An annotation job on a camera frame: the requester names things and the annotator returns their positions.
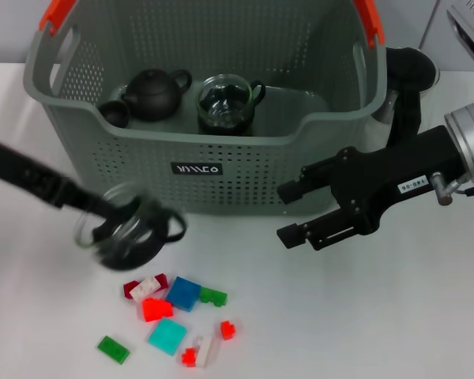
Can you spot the blue toy plate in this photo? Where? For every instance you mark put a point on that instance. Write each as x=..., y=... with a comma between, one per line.
x=183, y=294

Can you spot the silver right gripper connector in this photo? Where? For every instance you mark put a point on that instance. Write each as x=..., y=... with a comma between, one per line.
x=442, y=189

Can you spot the cyan toy plate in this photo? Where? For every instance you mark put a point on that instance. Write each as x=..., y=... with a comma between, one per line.
x=168, y=335

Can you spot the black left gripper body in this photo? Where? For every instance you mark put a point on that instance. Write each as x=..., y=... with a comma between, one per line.
x=0, y=158

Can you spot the green flat toy plate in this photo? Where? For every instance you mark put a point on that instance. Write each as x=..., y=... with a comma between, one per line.
x=113, y=349

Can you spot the grey perforated storage bin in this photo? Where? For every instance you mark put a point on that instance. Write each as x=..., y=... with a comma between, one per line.
x=142, y=158

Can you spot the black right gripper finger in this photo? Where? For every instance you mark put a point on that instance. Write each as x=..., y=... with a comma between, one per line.
x=320, y=235
x=290, y=193

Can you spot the short white toy brick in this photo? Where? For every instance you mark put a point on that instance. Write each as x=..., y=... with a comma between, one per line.
x=144, y=289

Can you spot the large red toy brick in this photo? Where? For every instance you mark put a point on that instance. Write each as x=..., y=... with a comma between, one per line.
x=156, y=311

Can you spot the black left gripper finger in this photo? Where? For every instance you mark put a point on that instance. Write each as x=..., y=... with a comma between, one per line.
x=63, y=191

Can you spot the dark red toy brick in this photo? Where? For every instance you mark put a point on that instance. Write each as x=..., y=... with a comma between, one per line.
x=162, y=281

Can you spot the black ceramic teapot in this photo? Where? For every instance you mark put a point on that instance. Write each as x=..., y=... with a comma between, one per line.
x=154, y=94

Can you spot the small red toy brick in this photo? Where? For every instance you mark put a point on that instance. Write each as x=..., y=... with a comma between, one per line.
x=227, y=331
x=189, y=357

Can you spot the green toy brick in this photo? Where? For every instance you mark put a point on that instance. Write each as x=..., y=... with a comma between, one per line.
x=213, y=297

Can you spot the long white toy brick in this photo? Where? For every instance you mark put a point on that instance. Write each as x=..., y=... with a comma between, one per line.
x=204, y=351

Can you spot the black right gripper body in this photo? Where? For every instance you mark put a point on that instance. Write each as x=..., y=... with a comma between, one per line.
x=375, y=177

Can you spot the small black ceramic teacup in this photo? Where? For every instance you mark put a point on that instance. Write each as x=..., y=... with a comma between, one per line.
x=114, y=114

